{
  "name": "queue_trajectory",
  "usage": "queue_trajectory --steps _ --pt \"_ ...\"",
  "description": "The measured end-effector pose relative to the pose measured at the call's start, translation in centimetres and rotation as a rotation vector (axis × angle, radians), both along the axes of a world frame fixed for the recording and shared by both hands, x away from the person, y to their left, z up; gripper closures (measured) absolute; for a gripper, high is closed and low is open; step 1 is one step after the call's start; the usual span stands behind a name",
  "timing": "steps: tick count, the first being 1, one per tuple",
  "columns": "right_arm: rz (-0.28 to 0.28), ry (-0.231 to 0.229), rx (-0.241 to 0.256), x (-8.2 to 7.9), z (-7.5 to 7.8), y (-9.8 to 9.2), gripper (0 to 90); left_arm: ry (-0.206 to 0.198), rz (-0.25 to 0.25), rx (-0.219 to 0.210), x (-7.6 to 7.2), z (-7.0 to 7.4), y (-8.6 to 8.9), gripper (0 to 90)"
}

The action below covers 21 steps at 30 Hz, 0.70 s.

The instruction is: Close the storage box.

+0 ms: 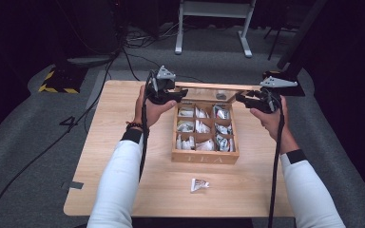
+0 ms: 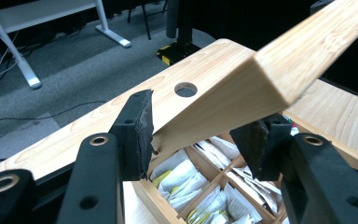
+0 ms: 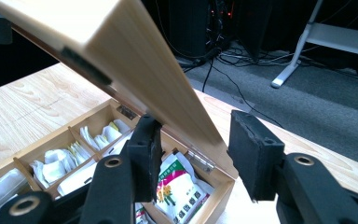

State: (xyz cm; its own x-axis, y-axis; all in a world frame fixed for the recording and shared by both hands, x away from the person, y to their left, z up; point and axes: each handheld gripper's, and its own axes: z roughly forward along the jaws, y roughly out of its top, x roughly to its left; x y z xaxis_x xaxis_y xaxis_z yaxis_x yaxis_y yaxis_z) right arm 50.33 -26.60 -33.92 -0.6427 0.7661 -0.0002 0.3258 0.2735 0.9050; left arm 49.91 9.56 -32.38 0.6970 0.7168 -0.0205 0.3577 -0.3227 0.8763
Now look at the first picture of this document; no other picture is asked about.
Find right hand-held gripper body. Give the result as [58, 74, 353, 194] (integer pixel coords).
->
[249, 75, 298, 115]

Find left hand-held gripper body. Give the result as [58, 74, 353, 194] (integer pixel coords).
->
[144, 65, 177, 105]

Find single white tea bag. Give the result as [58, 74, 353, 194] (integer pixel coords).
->
[190, 178, 211, 194]

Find person's left hand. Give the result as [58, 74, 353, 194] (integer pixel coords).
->
[133, 85, 179, 129]

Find person's right hand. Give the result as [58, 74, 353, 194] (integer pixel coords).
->
[249, 94, 300, 156]

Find group of white tea packets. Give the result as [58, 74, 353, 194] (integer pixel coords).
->
[175, 105, 236, 152]

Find black tripod legs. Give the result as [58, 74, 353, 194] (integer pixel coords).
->
[263, 26, 298, 62]

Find grey slanted pole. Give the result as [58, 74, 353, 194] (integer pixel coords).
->
[276, 0, 329, 70]

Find grey flat stand base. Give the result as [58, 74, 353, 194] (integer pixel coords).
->
[66, 54, 114, 67]

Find grey tape strip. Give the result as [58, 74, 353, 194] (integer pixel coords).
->
[61, 180, 86, 191]

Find thin black floor cable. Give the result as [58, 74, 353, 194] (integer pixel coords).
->
[122, 47, 205, 84]

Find dark bead bracelet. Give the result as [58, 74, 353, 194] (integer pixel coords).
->
[125, 121, 150, 134]

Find left hand-held gripper black cable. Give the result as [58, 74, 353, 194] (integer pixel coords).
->
[138, 70, 155, 184]

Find hand-held gripper black cable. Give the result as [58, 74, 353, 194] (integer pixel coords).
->
[138, 70, 155, 184]
[267, 94, 287, 228]

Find bundle of floor cables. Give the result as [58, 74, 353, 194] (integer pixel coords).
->
[120, 21, 184, 50]

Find right hand-held gripper black cable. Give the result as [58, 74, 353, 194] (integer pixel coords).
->
[267, 94, 287, 228]

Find white metal stand frame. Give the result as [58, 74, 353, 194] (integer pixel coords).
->
[174, 0, 258, 59]

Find long black floor cable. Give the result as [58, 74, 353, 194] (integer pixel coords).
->
[0, 51, 122, 228]

